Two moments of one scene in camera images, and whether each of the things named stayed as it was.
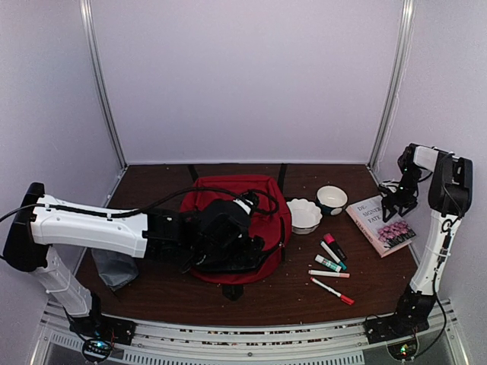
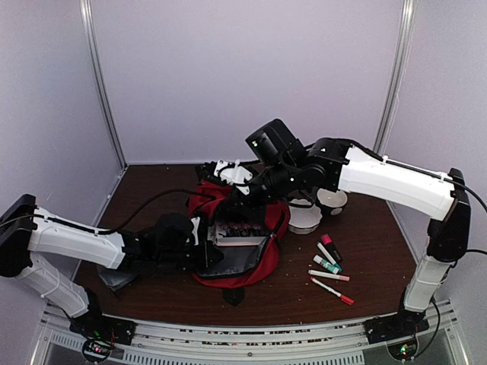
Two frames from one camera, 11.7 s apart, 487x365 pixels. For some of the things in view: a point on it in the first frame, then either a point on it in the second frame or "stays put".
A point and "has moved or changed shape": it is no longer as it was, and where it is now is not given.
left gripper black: [248, 255] to [205, 262]
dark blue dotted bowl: [332, 199] stays put
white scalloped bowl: [305, 216] stays put
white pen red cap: [343, 298] stays put
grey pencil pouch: [116, 268] stays put
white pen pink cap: [338, 274] stays put
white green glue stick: [328, 263] stays put
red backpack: [270, 220] has moved or changed shape
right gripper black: [399, 202] to [256, 214]
